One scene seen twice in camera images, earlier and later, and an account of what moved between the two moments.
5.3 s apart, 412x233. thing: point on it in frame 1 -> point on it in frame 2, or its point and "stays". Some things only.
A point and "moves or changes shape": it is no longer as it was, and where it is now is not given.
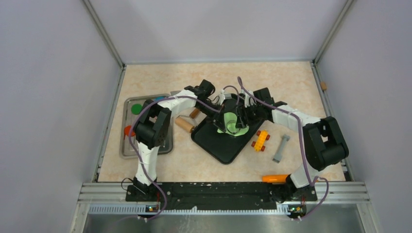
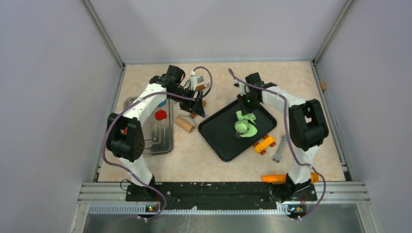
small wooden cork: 323,85 stays
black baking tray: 225,148 moves or changes shape
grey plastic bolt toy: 278,153 stays
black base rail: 217,194 stays
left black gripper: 218,117 -> 198,108
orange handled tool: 274,178 stays
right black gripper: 242,112 -> 245,108
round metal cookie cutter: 231,126 moves or changes shape
